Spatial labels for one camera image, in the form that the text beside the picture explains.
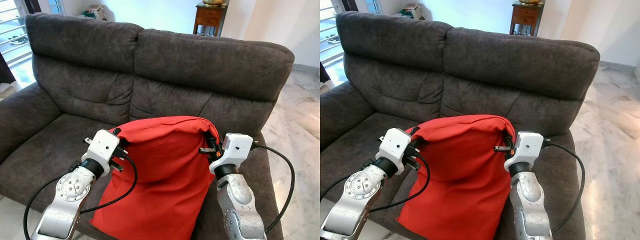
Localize red pillow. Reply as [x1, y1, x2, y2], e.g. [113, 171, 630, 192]
[397, 115, 516, 240]
[90, 116, 221, 240]

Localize grey fabric sofa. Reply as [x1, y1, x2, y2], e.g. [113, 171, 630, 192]
[320, 11, 601, 240]
[0, 12, 296, 240]

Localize brown wooden side table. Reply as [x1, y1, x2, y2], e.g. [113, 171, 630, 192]
[510, 1, 545, 36]
[193, 2, 229, 37]

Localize small white box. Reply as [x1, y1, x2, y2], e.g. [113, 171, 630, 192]
[400, 4, 425, 21]
[82, 5, 107, 21]

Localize white window grille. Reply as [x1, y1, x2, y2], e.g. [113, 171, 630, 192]
[0, 0, 34, 66]
[320, 0, 346, 64]

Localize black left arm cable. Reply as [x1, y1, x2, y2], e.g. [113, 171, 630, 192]
[23, 152, 139, 240]
[320, 152, 431, 214]

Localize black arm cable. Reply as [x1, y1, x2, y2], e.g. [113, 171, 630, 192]
[320, 152, 431, 214]
[252, 142, 296, 234]
[23, 152, 139, 240]
[542, 141, 586, 234]

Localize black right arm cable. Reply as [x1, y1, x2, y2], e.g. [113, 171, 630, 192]
[252, 142, 296, 234]
[542, 141, 586, 234]

